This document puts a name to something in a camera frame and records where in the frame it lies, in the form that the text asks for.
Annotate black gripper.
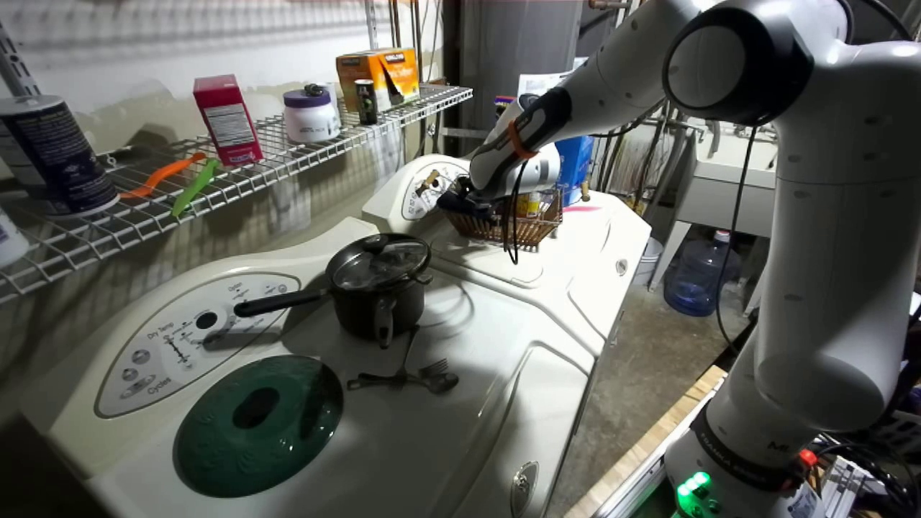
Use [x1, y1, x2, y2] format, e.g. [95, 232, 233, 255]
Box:
[462, 166, 524, 223]

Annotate brown wicker basket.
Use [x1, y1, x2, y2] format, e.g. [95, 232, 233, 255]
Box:
[445, 196, 568, 253]

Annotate dark metal spoon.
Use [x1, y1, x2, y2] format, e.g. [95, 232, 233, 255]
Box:
[345, 358, 465, 397]

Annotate dark blue pouch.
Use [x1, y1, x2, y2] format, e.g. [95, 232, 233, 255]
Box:
[434, 186, 475, 217]

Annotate blue cardboard box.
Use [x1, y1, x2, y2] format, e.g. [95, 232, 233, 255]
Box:
[552, 131, 600, 210]

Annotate paper label sheet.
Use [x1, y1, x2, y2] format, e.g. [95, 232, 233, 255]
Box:
[516, 69, 571, 102]

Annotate glass saucepan lid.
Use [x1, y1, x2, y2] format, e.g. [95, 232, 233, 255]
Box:
[327, 232, 434, 294]

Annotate small black bottle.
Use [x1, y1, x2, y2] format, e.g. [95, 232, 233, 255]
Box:
[351, 78, 380, 130]

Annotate grey water heater tank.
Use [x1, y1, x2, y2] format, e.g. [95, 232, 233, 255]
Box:
[459, 0, 586, 99]

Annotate orange cardboard box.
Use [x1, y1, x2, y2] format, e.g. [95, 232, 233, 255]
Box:
[335, 45, 424, 114]

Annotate white jar purple lid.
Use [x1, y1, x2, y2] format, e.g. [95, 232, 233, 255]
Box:
[280, 79, 345, 145]

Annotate blue water jug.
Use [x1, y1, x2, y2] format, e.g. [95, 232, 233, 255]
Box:
[662, 227, 764, 320]

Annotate white utility sink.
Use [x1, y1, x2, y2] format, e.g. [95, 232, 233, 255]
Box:
[673, 124, 784, 245]

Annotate white washing machine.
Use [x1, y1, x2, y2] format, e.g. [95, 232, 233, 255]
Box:
[17, 213, 600, 518]

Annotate pink cardboard box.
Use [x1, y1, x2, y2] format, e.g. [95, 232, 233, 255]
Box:
[191, 72, 266, 170]

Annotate green plastic tool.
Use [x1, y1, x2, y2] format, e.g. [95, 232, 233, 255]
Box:
[170, 154, 226, 222]

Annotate dark green round lid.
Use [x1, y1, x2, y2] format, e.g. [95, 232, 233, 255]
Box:
[173, 354, 345, 501]

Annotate orange plastic tool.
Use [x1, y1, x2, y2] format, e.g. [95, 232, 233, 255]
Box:
[119, 153, 210, 203]

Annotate green plastic clamp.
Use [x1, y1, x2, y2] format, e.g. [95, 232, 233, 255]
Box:
[673, 469, 724, 518]

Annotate dark cylindrical can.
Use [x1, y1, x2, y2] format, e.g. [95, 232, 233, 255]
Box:
[0, 94, 121, 216]

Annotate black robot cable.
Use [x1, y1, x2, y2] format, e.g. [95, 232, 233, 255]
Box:
[501, 102, 764, 350]

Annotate orange cable strap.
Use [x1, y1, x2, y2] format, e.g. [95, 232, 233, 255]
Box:
[505, 98, 538, 160]

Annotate black saucepan with handle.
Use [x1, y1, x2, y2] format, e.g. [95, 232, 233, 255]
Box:
[232, 229, 439, 350]

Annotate white wire shelf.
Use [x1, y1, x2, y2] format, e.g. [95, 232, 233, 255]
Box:
[0, 84, 475, 308]

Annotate tangled wires and connectors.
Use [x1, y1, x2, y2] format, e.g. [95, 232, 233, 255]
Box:
[781, 420, 921, 518]

